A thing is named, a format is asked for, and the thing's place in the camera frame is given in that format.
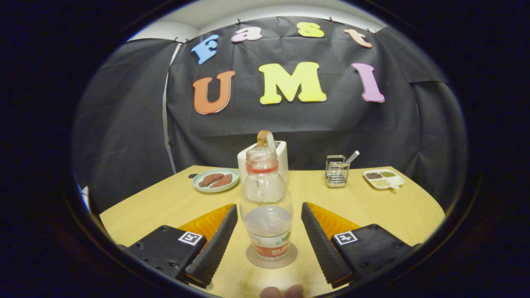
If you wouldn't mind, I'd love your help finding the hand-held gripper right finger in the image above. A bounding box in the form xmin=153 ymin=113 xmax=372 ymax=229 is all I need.
xmin=301 ymin=202 xmax=422 ymax=289

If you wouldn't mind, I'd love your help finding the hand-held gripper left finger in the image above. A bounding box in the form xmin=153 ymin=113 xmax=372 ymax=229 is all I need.
xmin=118 ymin=203 xmax=239 ymax=289

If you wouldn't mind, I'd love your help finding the round brown coaster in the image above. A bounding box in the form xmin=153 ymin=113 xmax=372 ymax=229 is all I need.
xmin=246 ymin=242 xmax=298 ymax=269

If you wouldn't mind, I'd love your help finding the clear plastic juice bottle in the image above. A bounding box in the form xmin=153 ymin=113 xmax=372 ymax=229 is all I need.
xmin=239 ymin=147 xmax=294 ymax=261

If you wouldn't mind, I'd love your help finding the pale green plate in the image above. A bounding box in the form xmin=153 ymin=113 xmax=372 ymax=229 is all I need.
xmin=193 ymin=168 xmax=240 ymax=193

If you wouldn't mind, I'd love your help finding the wooden table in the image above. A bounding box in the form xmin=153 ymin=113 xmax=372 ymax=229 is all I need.
xmin=99 ymin=165 xmax=446 ymax=298

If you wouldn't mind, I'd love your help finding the brown sausage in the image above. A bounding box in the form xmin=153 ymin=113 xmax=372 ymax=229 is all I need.
xmin=210 ymin=174 xmax=233 ymax=189
xmin=199 ymin=173 xmax=224 ymax=187

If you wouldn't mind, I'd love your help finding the white toaster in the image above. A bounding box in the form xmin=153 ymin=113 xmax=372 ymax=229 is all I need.
xmin=237 ymin=141 xmax=289 ymax=185

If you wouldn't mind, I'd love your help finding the white divided dish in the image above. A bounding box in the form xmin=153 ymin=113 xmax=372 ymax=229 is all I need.
xmin=364 ymin=169 xmax=405 ymax=190

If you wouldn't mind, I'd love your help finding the brown bread slice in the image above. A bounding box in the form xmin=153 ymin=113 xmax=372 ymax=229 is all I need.
xmin=257 ymin=130 xmax=276 ymax=149

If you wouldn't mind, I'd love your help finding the black backdrop cloth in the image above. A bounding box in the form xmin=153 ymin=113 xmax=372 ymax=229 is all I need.
xmin=70 ymin=16 xmax=468 ymax=211

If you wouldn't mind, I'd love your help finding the metal wire holder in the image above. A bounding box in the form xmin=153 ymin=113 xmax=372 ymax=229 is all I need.
xmin=325 ymin=155 xmax=351 ymax=188

